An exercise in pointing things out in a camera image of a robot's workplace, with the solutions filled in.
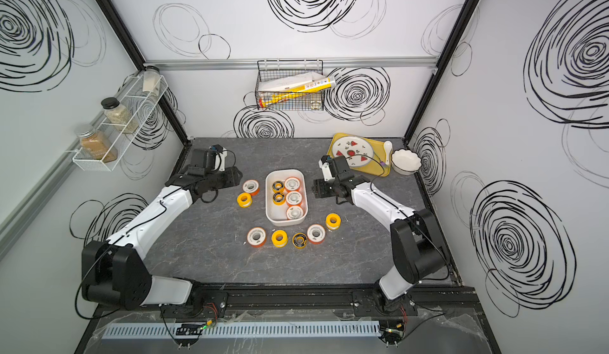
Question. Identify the spice jar brown contents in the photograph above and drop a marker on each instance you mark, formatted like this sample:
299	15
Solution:
95	143

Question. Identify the white wire spice rack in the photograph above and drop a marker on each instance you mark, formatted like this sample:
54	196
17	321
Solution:
133	149

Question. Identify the spice jar black lid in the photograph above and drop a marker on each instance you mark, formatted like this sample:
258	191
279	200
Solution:
119	116

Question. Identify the white slotted cable duct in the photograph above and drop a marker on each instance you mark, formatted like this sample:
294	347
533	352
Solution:
183	331

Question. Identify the yellow sealing tape roll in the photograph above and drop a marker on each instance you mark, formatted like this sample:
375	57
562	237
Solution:
245	200
333	221
279	238

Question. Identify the white spoon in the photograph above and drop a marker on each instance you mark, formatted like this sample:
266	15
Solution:
388	149

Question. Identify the yellow tray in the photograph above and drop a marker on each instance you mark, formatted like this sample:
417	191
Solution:
375	168

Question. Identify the white scalloped bowl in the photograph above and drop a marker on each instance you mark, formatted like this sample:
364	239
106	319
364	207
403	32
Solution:
405	162

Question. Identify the yellow white box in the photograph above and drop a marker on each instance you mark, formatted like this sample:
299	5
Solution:
304	91

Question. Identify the yellow black tape roll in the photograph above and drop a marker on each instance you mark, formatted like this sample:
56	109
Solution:
278	198
300	240
278	186

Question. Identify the spice jar pale contents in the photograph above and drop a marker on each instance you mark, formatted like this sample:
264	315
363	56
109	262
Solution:
151	81

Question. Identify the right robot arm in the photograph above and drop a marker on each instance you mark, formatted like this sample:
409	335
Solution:
415	254

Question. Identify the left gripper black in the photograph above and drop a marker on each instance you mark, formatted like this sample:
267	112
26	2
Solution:
233	178

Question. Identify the white plastic storage box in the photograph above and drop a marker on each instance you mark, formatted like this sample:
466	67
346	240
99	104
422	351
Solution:
277	214

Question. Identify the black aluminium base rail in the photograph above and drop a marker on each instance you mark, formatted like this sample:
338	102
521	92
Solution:
364	300

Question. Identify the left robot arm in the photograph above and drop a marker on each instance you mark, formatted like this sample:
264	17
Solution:
113	271

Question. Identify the watermelon pattern plate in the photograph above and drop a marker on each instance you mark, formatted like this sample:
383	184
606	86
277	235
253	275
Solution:
357	151

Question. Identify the orange sealing tape roll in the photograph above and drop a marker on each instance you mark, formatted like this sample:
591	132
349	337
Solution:
316	234
292	184
295	212
256	237
251	187
294	198

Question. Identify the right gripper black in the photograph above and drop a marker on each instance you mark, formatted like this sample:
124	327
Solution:
319	188

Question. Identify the black wire wall basket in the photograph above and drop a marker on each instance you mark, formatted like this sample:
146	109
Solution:
269	70

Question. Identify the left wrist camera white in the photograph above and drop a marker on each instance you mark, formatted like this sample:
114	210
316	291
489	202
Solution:
219	157

